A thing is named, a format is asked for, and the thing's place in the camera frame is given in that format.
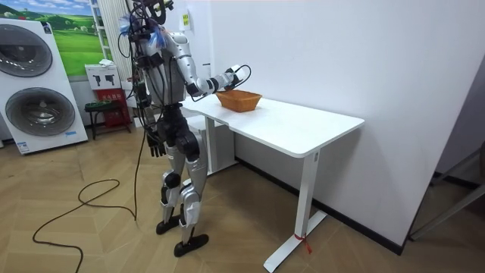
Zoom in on white ribbed radiator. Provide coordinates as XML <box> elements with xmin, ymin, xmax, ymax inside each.
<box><xmin>96</xmin><ymin>0</ymin><xmax>134</xmax><ymax>83</ymax></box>

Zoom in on black stool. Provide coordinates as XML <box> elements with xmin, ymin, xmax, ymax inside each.
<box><xmin>83</xmin><ymin>99</ymin><xmax>132</xmax><ymax>141</ymax></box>

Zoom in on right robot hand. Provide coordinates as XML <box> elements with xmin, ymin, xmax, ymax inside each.
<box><xmin>222</xmin><ymin>64</ymin><xmax>246</xmax><ymax>93</ymax></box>

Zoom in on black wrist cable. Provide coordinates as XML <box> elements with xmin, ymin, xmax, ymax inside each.
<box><xmin>189</xmin><ymin>64</ymin><xmax>253</xmax><ymax>103</ymax></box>

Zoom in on white cardboard box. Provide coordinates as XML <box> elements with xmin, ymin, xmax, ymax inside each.
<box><xmin>84</xmin><ymin>59</ymin><xmax>122</xmax><ymax>91</ymax></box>

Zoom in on robot legs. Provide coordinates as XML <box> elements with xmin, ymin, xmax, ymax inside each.
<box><xmin>155</xmin><ymin>105</ymin><xmax>210</xmax><ymax>259</ymax></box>

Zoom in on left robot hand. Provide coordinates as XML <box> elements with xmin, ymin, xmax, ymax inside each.
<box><xmin>145</xmin><ymin>128</ymin><xmax>168</xmax><ymax>158</ymax></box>

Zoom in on orange wicker basket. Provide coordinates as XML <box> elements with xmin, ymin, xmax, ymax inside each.
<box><xmin>215</xmin><ymin>89</ymin><xmax>263</xmax><ymax>114</ymax></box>

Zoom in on white desk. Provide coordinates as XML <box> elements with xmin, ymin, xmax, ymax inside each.
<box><xmin>180</xmin><ymin>92</ymin><xmax>366</xmax><ymax>273</ymax></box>

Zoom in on cable bundle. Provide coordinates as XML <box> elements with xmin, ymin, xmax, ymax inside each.
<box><xmin>121</xmin><ymin>0</ymin><xmax>152</xmax><ymax>20</ymax></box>

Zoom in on white washing machine tower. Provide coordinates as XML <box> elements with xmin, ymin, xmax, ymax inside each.
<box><xmin>0</xmin><ymin>17</ymin><xmax>89</xmax><ymax>155</ymax></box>

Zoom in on robot body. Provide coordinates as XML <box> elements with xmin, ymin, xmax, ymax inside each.
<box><xmin>117</xmin><ymin>0</ymin><xmax>191</xmax><ymax>111</ymax></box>

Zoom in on black floor cable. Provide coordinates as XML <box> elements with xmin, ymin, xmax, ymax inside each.
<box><xmin>32</xmin><ymin>128</ymin><xmax>148</xmax><ymax>273</ymax></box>

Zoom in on red ribbon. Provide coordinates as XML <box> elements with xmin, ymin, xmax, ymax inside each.
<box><xmin>293</xmin><ymin>232</ymin><xmax>314</xmax><ymax>256</ymax></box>

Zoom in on grey metal frame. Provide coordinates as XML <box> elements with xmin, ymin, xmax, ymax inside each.
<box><xmin>408</xmin><ymin>143</ymin><xmax>485</xmax><ymax>242</ymax></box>

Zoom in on green landscape wall poster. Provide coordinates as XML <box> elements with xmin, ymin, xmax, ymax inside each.
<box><xmin>0</xmin><ymin>0</ymin><xmax>114</xmax><ymax>77</ymax></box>

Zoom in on red cabinet box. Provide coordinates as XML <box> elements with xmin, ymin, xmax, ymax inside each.
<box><xmin>94</xmin><ymin>88</ymin><xmax>132</xmax><ymax>128</ymax></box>

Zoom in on white wall box yellow label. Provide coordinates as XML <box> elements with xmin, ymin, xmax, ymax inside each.
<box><xmin>179</xmin><ymin>8</ymin><xmax>192</xmax><ymax>32</ymax></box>

